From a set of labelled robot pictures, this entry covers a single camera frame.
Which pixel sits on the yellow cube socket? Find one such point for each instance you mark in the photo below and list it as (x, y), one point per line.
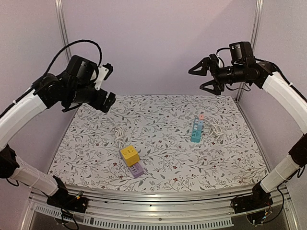
(130, 155)

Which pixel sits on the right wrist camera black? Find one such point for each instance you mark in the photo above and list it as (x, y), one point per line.
(240, 52)

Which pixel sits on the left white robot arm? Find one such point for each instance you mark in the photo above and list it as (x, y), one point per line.
(71, 91)

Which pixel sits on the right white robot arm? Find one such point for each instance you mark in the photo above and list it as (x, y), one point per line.
(267, 77)

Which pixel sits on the teal power strip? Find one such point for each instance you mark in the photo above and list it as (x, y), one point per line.
(196, 131)

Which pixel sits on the left aluminium frame post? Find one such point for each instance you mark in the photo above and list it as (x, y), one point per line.
(61, 22)

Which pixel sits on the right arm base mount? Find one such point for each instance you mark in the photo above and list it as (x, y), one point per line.
(258, 199)

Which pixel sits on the right aluminium frame post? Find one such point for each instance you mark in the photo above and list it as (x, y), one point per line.
(253, 41)

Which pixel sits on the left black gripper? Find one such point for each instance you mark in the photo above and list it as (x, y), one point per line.
(98, 103)

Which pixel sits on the aluminium front rail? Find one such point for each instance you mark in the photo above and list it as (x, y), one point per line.
(195, 210)

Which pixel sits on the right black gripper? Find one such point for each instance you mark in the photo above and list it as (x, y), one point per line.
(215, 73)

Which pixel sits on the aluminium frame post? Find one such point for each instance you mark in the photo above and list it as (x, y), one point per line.
(253, 41)
(61, 22)

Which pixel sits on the grey blue plug adapter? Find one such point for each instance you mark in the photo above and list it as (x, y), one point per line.
(200, 122)

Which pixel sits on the purple power strip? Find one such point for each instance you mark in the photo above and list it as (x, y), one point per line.
(136, 170)

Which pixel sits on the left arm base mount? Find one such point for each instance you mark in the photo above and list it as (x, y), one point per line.
(63, 199)

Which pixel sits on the floral table cloth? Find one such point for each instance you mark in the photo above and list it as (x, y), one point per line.
(159, 128)

